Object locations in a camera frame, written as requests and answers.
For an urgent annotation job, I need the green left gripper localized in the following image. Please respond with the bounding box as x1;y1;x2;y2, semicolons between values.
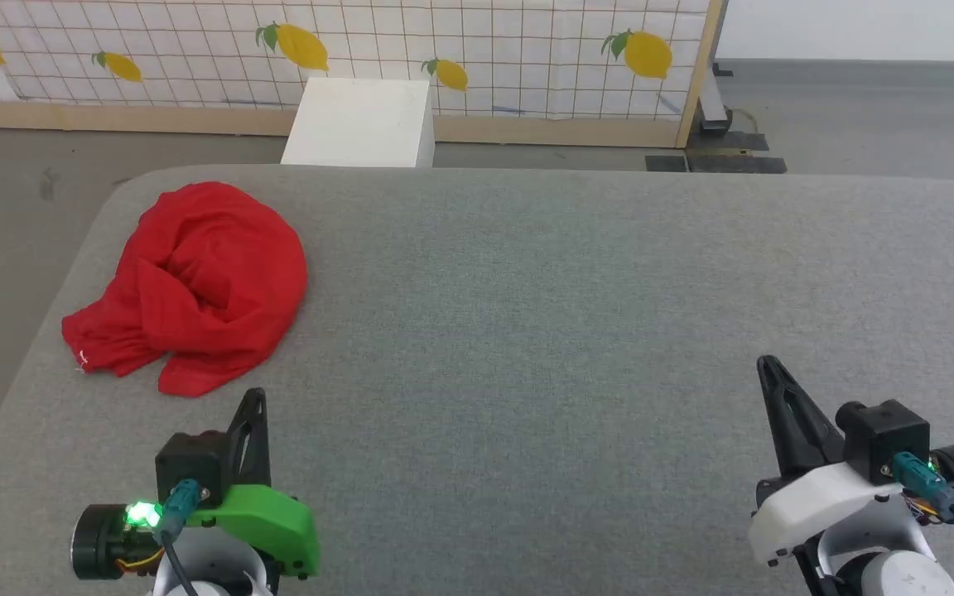
71;387;321;580

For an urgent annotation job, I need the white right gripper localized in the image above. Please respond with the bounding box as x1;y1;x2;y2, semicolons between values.
748;355;954;566

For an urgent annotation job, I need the red and white sports jersey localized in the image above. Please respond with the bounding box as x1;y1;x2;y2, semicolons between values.
61;181;310;398

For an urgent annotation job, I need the black floor mat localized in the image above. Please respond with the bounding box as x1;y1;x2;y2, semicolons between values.
644;130;788;175

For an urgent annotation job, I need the white rectangular box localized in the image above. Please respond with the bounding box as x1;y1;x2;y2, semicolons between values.
280;77;437;169

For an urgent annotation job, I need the lemon print partition screen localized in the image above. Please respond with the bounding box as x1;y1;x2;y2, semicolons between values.
0;0;728;151

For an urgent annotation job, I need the black cable teal connector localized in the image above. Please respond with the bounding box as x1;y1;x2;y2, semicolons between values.
889;452;954;574
159;478;201;596

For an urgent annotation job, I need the white partition board grey frame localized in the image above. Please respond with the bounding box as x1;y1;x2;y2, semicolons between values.
696;0;954;138

